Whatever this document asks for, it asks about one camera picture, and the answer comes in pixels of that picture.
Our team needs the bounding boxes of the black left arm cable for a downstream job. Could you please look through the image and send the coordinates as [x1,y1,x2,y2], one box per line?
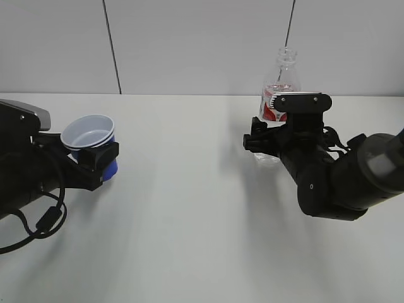
[0,148,68,255]

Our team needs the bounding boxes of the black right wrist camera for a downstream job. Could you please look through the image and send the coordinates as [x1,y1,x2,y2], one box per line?
[269,92,332,132]

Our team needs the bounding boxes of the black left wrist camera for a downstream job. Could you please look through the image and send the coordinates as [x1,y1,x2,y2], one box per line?
[1,99,51,156]

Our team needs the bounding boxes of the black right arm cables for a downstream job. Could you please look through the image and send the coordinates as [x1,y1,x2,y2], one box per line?
[321,125,356,158]

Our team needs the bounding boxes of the clear Wahaha water bottle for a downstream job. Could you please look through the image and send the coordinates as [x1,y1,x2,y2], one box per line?
[254,46,300,165]

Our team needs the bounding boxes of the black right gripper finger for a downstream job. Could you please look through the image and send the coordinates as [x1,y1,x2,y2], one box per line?
[242,117,286,155]

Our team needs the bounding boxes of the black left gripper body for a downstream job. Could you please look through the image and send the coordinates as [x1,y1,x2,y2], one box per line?
[1,143,69,218]

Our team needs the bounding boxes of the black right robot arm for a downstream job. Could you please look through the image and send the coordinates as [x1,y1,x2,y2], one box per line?
[243,117,403,221]

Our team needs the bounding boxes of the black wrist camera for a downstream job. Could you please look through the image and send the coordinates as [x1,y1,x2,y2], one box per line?
[269,92,332,132]
[1,99,51,156]

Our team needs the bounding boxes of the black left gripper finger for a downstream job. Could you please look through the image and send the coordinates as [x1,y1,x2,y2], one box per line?
[32,132,68,152]
[64,142,119,191]

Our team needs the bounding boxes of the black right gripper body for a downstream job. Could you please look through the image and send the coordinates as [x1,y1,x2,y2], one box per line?
[279,126,372,221]

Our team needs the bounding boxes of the blue paper cup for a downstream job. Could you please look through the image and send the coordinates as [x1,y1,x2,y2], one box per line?
[61,114,118,182]

